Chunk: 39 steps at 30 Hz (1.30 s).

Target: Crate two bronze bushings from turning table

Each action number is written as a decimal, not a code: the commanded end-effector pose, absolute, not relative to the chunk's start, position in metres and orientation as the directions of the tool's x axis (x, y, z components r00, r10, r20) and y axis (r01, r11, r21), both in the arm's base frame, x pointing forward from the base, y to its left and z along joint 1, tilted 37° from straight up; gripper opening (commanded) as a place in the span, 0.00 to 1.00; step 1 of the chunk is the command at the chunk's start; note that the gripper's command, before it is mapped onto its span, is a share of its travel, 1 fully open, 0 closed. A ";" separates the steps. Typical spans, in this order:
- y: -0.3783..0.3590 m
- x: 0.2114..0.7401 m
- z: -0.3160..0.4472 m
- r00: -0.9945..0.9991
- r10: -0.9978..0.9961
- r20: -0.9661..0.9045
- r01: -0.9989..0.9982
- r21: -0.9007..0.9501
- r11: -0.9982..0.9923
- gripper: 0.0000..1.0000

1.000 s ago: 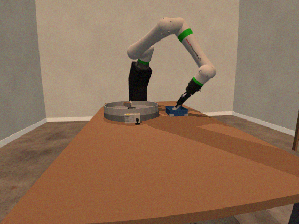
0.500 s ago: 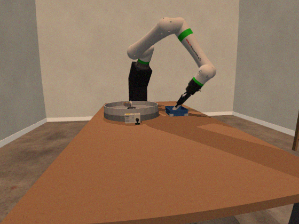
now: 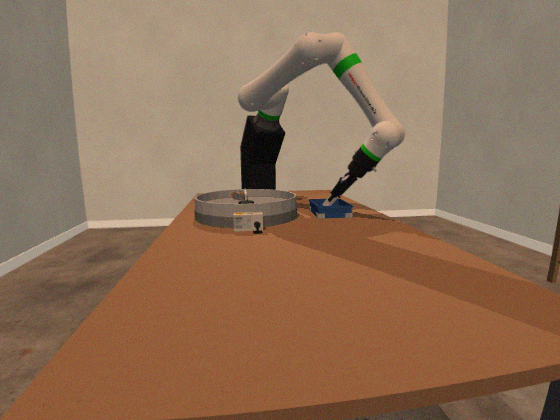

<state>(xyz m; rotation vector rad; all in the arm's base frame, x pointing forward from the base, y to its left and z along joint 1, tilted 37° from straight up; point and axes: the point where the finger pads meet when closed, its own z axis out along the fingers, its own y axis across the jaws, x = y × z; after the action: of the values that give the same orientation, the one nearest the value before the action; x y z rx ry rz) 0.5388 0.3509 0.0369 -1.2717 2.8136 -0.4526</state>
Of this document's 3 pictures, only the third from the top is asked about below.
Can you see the blue crate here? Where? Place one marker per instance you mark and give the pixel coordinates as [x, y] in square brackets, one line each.
[339, 209]

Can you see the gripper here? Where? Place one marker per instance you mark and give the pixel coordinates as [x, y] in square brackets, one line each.
[354, 172]

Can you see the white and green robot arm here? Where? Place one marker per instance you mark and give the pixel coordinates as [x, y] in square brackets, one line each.
[310, 50]

